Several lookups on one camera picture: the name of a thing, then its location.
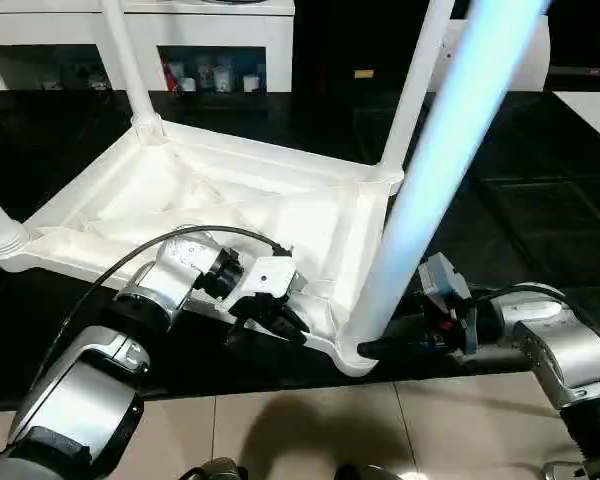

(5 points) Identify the white plastic table top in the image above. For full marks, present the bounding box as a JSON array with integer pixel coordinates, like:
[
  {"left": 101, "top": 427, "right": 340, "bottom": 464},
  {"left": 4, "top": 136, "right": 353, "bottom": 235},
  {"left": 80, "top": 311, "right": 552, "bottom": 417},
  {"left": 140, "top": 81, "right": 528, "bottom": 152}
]
[{"left": 0, "top": 124, "right": 406, "bottom": 377}]

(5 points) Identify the dark right robot foot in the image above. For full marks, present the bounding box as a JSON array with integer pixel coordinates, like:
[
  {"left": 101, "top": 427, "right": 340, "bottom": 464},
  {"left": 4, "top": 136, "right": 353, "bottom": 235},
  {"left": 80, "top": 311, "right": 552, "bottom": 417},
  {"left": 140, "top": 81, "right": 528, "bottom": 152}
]
[{"left": 334, "top": 462, "right": 401, "bottom": 480}]

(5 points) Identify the dark robot foot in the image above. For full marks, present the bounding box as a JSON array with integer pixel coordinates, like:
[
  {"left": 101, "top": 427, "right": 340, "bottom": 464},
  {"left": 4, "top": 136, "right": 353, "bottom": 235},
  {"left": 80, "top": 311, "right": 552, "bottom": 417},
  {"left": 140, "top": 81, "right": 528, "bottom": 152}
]
[
  {"left": 187, "top": 455, "right": 249, "bottom": 480},
  {"left": 334, "top": 462, "right": 401, "bottom": 480}
]

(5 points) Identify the black work mat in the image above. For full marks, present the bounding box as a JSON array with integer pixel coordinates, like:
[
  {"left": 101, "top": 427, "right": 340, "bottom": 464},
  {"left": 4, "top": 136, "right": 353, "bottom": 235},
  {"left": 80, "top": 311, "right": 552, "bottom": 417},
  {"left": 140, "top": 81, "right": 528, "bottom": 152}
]
[{"left": 0, "top": 89, "right": 600, "bottom": 401}]

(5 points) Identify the dark left robot foot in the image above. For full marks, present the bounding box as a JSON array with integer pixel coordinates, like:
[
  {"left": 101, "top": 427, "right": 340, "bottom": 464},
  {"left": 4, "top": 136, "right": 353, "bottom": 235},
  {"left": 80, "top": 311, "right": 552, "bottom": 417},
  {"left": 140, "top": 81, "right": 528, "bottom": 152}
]
[{"left": 187, "top": 455, "right": 249, "bottom": 480}]

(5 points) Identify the white flat panel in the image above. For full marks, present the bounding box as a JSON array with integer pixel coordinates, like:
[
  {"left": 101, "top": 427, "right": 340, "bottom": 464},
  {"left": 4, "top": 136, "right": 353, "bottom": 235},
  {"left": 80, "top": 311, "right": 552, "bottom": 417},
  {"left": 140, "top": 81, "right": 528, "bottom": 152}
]
[{"left": 552, "top": 91, "right": 600, "bottom": 146}]

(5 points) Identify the black cabinet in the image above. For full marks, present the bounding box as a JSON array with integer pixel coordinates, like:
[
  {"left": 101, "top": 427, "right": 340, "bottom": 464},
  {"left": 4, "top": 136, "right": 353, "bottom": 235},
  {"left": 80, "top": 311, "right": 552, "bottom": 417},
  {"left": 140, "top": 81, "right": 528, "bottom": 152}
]
[{"left": 292, "top": 0, "right": 431, "bottom": 94}]

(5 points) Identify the black bar with red mark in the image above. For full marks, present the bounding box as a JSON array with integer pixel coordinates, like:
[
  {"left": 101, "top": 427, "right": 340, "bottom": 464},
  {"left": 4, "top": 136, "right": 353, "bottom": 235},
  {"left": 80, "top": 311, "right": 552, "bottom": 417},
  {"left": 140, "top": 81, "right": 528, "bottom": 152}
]
[{"left": 549, "top": 65, "right": 600, "bottom": 79}]

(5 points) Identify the white cabinet with glass doors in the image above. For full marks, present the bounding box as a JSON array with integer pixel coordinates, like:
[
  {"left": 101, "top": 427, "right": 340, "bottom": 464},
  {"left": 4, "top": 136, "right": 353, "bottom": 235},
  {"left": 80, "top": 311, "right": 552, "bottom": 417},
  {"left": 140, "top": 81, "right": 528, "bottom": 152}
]
[{"left": 0, "top": 0, "right": 296, "bottom": 95}]

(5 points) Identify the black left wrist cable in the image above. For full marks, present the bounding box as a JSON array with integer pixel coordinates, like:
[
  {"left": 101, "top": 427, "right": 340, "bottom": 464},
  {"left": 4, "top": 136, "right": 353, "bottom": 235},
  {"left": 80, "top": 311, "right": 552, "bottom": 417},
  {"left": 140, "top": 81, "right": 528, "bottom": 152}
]
[{"left": 29, "top": 225, "right": 294, "bottom": 401}]

